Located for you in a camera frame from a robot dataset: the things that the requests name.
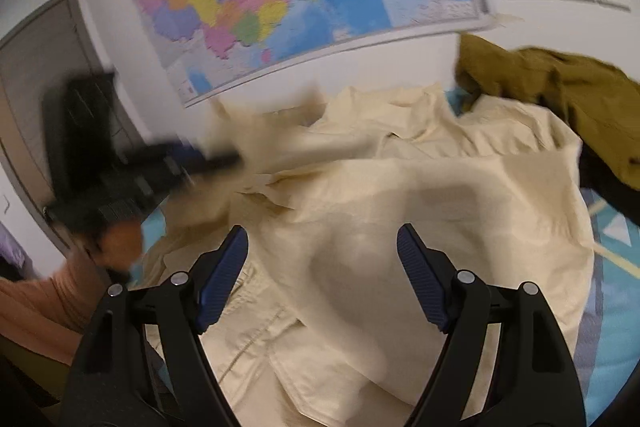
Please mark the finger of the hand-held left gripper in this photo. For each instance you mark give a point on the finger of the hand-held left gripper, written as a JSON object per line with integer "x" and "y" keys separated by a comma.
{"x": 205, "y": 159}

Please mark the black garment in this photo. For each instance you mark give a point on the black garment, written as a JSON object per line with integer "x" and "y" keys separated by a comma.
{"x": 612, "y": 187}

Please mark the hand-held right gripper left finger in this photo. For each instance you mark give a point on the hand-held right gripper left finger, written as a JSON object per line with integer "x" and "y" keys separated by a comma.
{"x": 225, "y": 277}

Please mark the olive green garment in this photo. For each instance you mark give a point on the olive green garment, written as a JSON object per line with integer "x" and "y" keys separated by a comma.
{"x": 565, "y": 87}

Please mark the teal and grey bedsheet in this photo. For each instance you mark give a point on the teal and grey bedsheet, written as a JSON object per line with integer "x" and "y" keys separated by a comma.
{"x": 610, "y": 307}

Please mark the cream jacket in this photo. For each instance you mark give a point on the cream jacket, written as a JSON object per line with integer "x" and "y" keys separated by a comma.
{"x": 400, "y": 187}

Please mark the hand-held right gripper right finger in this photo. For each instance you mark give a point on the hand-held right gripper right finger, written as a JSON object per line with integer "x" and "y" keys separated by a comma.
{"x": 420, "y": 277}

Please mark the grey wooden door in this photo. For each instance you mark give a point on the grey wooden door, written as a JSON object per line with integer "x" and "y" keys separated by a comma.
{"x": 35, "y": 82}

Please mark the purple cloth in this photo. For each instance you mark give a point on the purple cloth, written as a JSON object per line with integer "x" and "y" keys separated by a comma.
{"x": 10, "y": 247}

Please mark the person's left forearm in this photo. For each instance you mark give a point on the person's left forearm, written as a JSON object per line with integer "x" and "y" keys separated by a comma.
{"x": 50, "y": 307}

